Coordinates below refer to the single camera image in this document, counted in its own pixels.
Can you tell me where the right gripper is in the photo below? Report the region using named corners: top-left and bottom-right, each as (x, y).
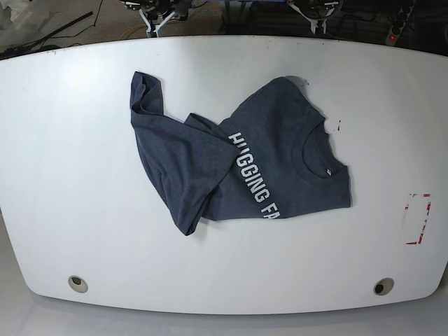
top-left (139, 0), bottom-right (189, 37)

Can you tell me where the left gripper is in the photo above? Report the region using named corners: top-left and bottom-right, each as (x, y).
top-left (286, 0), bottom-right (344, 34)

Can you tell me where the dark blue T-shirt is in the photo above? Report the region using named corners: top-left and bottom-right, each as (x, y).
top-left (129, 72), bottom-right (351, 236)

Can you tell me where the black tripod on floor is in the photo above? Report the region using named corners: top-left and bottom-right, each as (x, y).
top-left (0, 10), bottom-right (95, 59)

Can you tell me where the red tape rectangle marking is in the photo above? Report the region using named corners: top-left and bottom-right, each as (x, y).
top-left (400, 193), bottom-right (432, 246)

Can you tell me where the yellow cable on floor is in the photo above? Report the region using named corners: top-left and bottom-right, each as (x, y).
top-left (118, 20), bottom-right (141, 41)

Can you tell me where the left table cable grommet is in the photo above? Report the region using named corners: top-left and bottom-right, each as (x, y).
top-left (68, 276), bottom-right (88, 293)

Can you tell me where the table cable grommet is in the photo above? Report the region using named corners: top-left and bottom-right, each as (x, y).
top-left (68, 276), bottom-right (88, 293)
top-left (373, 278), bottom-right (395, 296)

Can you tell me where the right table cable grommet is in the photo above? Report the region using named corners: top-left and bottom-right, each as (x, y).
top-left (373, 278), bottom-right (395, 296)

